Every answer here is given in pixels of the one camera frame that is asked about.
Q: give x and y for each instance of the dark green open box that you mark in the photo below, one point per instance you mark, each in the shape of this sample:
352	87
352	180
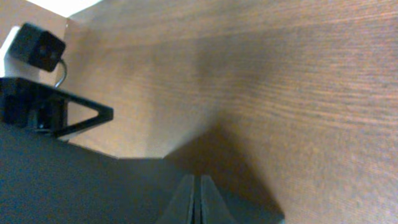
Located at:
44	180

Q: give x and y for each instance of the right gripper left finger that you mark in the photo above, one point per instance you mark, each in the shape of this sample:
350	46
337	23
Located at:
180	208

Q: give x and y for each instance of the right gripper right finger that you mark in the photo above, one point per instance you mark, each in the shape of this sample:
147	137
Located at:
213	208

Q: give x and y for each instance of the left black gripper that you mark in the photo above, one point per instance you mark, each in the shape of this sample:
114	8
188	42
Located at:
27	50

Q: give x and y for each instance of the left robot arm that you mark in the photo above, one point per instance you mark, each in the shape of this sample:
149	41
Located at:
45	88

